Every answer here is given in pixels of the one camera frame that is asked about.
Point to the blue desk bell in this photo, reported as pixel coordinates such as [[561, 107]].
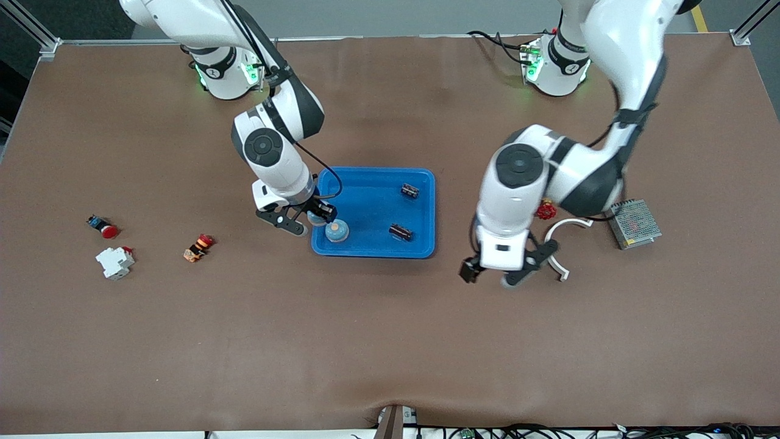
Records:
[[315, 219], [337, 233]]

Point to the dark brown electrolytic capacitor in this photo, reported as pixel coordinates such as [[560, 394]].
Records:
[[401, 232]]

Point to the small black connector block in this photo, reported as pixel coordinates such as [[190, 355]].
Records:
[[409, 191]]

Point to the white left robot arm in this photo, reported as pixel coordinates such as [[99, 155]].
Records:
[[621, 42]]

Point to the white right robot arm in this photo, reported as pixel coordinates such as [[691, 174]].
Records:
[[286, 177]]

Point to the blue plastic tray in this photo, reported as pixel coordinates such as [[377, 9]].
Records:
[[378, 201]]

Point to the white curved plastic clamp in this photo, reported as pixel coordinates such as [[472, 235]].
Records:
[[576, 222]]

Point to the metal mesh power supply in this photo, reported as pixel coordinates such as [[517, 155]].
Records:
[[637, 224]]

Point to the brown table mat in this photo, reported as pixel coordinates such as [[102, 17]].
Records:
[[390, 341]]

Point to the white circuit breaker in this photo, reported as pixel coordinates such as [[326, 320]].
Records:
[[114, 263]]

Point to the orange black rotary switch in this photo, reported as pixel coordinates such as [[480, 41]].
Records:
[[196, 250]]

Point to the red push button switch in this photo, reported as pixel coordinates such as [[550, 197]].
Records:
[[108, 231]]

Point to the metal table edge bracket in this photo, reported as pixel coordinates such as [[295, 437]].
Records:
[[390, 424]]

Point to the aluminium frame corner post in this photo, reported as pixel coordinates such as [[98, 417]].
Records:
[[50, 49], [740, 39]]

